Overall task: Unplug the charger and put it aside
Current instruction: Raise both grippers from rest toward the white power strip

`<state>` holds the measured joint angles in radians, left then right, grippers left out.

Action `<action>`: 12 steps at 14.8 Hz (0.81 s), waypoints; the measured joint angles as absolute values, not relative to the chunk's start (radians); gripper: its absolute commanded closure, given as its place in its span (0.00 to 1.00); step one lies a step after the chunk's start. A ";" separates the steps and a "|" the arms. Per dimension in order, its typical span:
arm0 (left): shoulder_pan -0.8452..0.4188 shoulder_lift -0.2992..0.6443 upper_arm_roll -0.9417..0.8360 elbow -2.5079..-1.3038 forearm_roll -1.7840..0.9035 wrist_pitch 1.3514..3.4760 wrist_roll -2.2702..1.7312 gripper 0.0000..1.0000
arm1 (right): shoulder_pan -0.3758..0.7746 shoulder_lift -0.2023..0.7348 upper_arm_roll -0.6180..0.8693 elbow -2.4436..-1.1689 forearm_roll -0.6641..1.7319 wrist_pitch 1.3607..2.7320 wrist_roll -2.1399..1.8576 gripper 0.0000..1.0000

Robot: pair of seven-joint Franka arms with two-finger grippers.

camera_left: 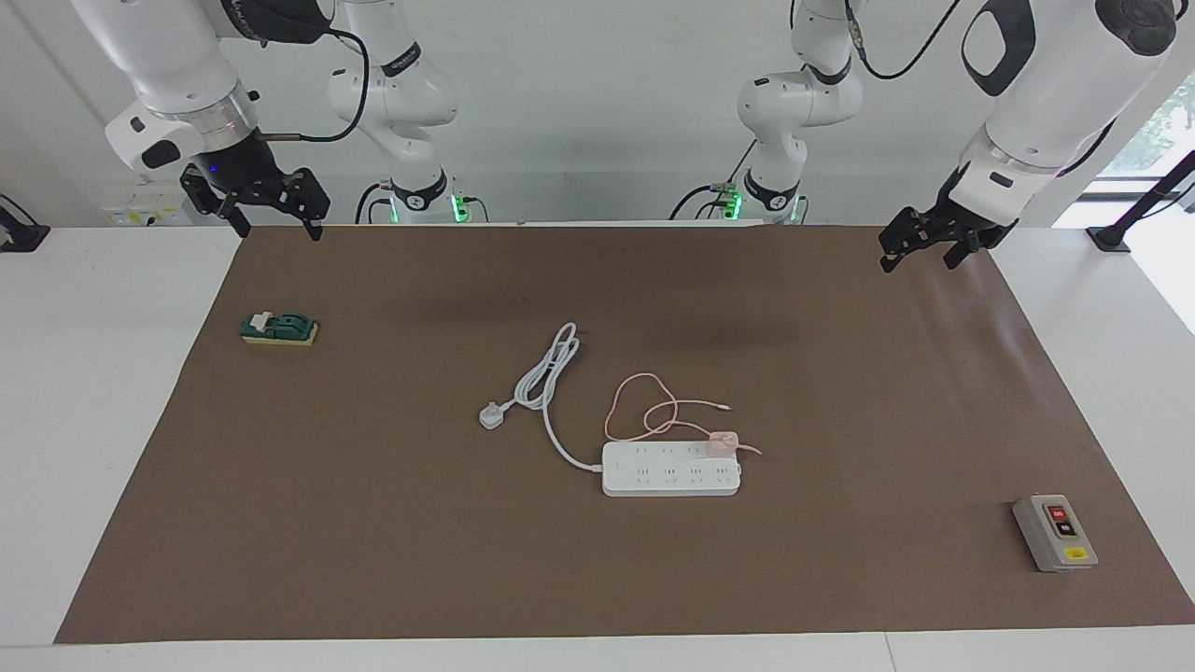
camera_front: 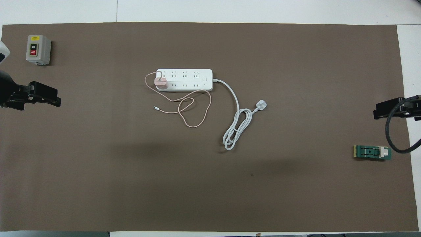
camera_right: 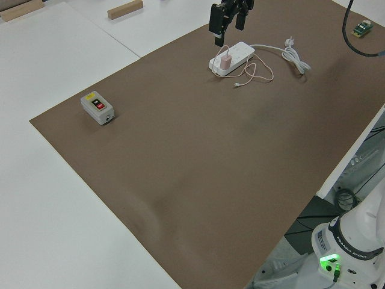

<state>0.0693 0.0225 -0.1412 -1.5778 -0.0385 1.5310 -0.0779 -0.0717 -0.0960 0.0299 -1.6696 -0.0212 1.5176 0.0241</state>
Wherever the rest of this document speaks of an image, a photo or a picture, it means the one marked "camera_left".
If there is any green knife switch yellow base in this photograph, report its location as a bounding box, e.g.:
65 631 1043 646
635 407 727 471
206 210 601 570
240 310 320 348

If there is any black base cable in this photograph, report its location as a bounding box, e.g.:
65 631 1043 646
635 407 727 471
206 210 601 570
668 140 759 222
354 182 397 226

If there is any white power strip with cord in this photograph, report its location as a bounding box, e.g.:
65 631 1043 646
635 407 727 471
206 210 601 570
479 323 742 497

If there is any brown paper table mat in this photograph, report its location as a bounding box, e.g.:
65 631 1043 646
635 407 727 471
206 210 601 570
53 224 1195 645

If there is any window with green view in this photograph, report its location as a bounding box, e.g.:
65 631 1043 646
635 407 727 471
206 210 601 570
1083 70 1195 202

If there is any black clamp mount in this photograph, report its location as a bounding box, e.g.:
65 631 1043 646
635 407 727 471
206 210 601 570
0 193 51 254

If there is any white wall socket box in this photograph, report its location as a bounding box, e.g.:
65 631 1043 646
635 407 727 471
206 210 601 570
101 181 194 228

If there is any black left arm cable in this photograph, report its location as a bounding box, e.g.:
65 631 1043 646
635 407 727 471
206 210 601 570
843 0 964 82

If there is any black right base cable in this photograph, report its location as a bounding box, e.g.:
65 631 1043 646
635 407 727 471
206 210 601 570
354 182 397 226

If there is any black clamp stand with pole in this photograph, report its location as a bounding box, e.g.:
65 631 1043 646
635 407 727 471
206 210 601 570
1086 149 1195 254

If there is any pink charging cable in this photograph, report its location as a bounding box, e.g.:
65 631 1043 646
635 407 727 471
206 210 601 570
604 372 764 457

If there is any black left base cable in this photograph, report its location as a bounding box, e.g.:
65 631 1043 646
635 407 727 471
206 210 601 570
668 140 759 222

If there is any grey on-off switch box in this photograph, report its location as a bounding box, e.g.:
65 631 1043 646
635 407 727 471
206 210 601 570
1012 493 1100 574

